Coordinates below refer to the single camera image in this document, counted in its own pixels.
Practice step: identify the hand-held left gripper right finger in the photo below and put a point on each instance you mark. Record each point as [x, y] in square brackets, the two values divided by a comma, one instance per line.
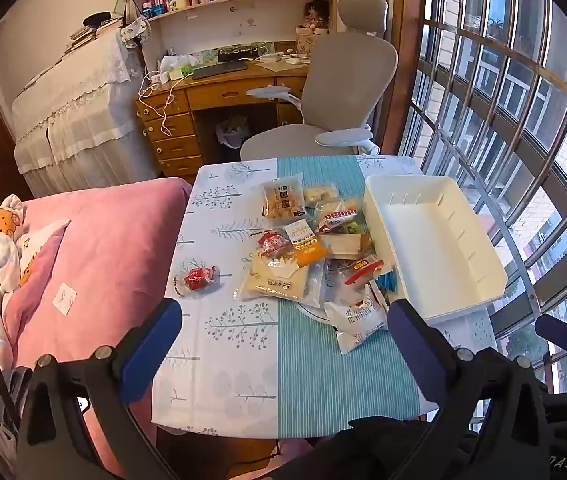
[416, 355]

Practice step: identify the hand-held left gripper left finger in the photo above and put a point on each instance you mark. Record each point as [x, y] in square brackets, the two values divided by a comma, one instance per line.
[151, 350]

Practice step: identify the white plastic bin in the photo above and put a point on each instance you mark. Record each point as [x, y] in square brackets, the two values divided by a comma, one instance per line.
[428, 240]

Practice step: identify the clear bag of rice cake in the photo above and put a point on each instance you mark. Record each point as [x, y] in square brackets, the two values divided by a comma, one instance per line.
[333, 207]

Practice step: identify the frosted fried snack packet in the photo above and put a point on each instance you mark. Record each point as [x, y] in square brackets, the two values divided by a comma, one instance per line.
[283, 199]

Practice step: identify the white snack packet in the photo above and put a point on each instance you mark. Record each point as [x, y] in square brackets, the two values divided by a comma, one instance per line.
[358, 322]

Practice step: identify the blue snack item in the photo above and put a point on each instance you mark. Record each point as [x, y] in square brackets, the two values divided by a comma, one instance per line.
[388, 284]

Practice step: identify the small red snack packet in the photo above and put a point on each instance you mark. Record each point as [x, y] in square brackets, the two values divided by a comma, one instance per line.
[198, 278]

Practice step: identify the white fabric tag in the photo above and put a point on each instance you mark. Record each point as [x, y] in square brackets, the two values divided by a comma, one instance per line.
[66, 298]

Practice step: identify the clear packet with red label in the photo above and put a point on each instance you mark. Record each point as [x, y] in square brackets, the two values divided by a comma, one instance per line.
[361, 267]

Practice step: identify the clear zip bag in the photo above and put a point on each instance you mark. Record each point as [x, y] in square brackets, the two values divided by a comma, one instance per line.
[331, 285]

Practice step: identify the pink bed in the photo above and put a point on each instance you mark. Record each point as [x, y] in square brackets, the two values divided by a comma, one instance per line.
[113, 240]

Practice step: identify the brown edged white packet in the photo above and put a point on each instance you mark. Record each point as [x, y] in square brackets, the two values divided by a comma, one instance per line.
[343, 246]

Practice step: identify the pink pillow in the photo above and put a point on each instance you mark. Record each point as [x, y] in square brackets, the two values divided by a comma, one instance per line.
[38, 272]

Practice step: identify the green pastry packet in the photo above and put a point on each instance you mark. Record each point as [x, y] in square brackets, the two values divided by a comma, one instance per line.
[356, 229]

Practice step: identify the pale yellow pastry packet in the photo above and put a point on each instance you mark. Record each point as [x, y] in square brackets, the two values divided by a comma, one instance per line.
[273, 282]

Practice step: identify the orange snack packet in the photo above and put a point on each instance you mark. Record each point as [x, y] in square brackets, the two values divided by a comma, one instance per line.
[311, 251]

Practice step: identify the red white striped packet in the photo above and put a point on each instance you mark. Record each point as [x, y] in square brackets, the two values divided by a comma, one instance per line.
[338, 221]

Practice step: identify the white packet with yellow label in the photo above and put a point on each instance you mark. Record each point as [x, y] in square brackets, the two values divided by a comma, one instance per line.
[298, 232]

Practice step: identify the white cartoon print blanket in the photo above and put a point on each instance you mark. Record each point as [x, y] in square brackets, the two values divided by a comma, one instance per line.
[1, 255]

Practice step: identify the clear bag of yellow pieces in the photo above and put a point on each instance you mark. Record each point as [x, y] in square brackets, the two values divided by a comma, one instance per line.
[319, 193]

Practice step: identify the window with metal grille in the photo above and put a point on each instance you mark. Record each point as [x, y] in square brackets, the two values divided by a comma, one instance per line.
[513, 110]

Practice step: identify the white plastic trash bag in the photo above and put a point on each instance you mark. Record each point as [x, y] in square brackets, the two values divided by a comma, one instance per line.
[231, 132]

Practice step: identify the wooden desk with drawers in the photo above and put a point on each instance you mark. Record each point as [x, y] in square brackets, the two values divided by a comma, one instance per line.
[223, 92]

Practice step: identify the green tissue pack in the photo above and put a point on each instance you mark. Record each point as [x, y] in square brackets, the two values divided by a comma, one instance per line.
[181, 67]

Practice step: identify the grey office chair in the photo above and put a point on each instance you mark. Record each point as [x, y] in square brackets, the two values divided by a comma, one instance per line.
[343, 80]

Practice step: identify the black keyboard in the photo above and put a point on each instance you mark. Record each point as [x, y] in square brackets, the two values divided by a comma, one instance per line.
[219, 68]

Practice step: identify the floral fabric bag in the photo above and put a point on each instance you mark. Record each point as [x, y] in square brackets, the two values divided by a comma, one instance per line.
[136, 31]

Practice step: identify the stack of books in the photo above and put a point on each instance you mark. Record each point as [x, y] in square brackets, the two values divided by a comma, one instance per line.
[88, 30]

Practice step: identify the wooden bookshelf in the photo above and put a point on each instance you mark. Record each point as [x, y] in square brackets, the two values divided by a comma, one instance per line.
[243, 15]

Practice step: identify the white mug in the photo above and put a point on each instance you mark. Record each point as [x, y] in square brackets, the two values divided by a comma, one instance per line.
[178, 3]

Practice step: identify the brown haired doll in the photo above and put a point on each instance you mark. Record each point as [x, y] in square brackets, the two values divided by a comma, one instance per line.
[315, 15]

